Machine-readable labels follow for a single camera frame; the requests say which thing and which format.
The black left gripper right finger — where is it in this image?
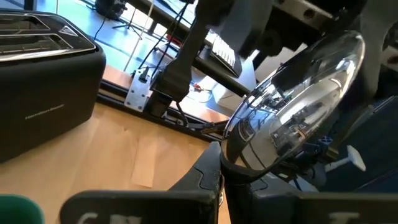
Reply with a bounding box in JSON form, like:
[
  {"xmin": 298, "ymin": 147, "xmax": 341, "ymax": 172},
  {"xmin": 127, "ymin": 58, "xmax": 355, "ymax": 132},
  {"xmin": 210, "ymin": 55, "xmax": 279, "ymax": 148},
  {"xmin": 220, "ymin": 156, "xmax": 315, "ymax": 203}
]
[{"xmin": 223, "ymin": 172, "xmax": 299, "ymax": 224}]

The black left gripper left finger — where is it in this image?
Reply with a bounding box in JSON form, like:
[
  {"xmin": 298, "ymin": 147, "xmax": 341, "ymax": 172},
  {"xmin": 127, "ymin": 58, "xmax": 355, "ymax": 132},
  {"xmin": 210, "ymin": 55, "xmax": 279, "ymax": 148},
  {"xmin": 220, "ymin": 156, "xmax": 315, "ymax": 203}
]
[{"xmin": 169, "ymin": 141, "xmax": 223, "ymax": 200}]

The white plastic part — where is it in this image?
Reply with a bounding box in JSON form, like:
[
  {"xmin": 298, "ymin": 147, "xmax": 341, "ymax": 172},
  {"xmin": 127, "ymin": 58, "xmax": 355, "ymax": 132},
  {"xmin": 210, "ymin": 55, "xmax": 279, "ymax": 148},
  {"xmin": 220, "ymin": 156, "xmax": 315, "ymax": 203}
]
[{"xmin": 325, "ymin": 145, "xmax": 367, "ymax": 172}]

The black tripod stand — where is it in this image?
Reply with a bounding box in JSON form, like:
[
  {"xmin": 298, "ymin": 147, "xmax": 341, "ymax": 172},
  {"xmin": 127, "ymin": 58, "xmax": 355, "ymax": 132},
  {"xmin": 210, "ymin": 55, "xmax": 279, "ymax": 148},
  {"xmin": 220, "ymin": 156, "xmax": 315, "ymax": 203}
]
[{"xmin": 111, "ymin": 6, "xmax": 144, "ymax": 40}]

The black toaster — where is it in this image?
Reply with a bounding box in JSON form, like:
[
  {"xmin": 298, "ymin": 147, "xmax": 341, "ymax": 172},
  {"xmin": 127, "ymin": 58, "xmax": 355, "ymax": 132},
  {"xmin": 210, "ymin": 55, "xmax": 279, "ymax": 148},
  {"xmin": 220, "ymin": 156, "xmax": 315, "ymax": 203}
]
[{"xmin": 0, "ymin": 9, "xmax": 107, "ymax": 164}]

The green cup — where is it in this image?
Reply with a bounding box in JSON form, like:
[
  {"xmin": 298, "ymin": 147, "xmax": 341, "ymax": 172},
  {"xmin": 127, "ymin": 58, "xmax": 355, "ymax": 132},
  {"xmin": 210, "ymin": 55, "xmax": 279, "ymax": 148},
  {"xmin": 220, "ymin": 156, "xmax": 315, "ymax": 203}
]
[{"xmin": 0, "ymin": 194, "xmax": 46, "ymax": 224}]

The silver metal bracket plate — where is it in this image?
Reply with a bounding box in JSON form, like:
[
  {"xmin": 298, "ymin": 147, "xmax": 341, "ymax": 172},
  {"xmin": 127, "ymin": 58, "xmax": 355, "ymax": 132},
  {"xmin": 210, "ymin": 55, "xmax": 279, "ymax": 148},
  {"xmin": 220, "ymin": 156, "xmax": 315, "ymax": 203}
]
[{"xmin": 124, "ymin": 67, "xmax": 154, "ymax": 113}]

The black aluminium table frame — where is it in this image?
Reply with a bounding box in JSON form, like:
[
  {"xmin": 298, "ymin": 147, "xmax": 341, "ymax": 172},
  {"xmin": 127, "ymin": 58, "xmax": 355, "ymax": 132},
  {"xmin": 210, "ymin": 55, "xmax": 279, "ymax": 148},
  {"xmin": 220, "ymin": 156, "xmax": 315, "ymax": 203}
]
[{"xmin": 96, "ymin": 79, "xmax": 231, "ymax": 142}]

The black floor cable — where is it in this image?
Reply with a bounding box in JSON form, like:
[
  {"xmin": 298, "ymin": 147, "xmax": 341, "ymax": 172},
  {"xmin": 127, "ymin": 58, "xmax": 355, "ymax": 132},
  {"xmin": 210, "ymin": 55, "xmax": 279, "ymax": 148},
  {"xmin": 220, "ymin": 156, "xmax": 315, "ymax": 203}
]
[{"xmin": 136, "ymin": 2, "xmax": 190, "ymax": 71}]

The white floor cable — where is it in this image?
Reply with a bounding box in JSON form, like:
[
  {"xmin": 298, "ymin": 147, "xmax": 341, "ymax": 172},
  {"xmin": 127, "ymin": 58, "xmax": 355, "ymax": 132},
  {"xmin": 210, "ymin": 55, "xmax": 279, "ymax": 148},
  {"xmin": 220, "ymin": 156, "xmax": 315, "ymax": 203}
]
[{"xmin": 123, "ymin": 0, "xmax": 156, "ymax": 73}]

